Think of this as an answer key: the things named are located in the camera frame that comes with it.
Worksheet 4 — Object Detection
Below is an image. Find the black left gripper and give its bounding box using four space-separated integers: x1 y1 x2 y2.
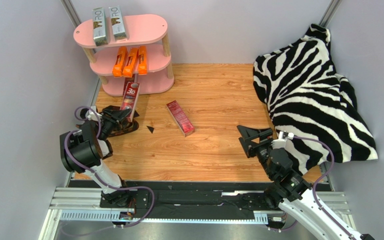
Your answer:
98 108 132 141

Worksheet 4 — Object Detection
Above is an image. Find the red toothpaste box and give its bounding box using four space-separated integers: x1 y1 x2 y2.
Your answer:
120 81 140 122
124 75 135 87
166 100 195 137

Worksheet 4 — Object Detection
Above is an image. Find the red toothpaste box back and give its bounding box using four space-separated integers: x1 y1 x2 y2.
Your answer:
124 75 135 87

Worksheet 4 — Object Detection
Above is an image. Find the orange toothpaste box diagonal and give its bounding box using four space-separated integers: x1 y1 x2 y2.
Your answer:
122 47 139 78

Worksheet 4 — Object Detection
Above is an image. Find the red toothpaste box front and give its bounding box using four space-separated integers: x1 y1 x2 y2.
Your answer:
166 100 195 137

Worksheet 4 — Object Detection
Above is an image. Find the orange toothpaste box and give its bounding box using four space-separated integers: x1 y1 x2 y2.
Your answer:
138 45 148 75
112 46 128 77

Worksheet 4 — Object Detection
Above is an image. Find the teal silver toothpaste box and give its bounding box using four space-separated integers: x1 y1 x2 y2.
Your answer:
92 7 109 47

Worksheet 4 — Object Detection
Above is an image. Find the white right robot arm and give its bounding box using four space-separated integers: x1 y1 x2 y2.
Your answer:
237 125 373 240

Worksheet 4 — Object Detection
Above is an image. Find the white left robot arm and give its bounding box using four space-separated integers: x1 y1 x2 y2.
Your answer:
59 106 133 208

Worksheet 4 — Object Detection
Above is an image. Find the pink three-tier shelf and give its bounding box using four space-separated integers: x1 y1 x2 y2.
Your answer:
73 14 175 97

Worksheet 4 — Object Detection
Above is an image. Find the small black triangle piece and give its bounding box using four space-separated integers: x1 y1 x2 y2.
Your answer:
147 126 155 133

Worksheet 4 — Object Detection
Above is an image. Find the zebra print cloth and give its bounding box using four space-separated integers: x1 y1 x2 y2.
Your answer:
252 24 379 175

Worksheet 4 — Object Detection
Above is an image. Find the black orange strap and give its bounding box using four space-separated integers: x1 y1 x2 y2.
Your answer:
75 105 140 138

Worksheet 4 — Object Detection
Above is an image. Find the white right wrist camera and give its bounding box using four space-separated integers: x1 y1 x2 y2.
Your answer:
271 131 295 149

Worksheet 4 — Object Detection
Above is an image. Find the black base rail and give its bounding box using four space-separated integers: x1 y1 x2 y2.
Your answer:
49 180 313 226

